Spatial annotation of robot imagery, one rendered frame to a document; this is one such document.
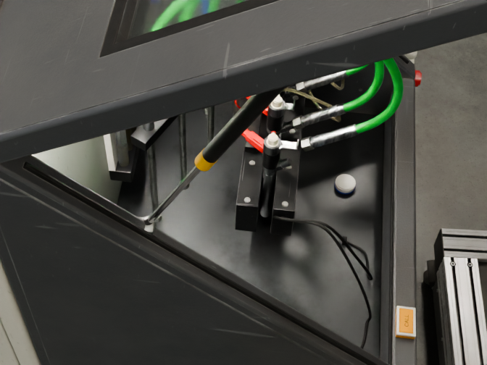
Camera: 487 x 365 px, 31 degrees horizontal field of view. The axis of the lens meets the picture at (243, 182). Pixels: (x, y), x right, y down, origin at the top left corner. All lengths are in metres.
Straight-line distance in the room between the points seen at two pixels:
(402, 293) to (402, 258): 0.07
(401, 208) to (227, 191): 0.34
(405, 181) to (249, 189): 0.28
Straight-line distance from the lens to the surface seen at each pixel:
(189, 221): 1.61
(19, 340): 1.33
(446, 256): 2.36
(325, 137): 1.36
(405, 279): 1.45
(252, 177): 1.49
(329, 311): 1.53
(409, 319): 1.40
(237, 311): 1.13
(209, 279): 1.08
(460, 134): 2.91
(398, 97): 1.28
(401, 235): 1.49
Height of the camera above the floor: 2.19
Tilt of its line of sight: 55 degrees down
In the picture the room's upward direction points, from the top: 3 degrees clockwise
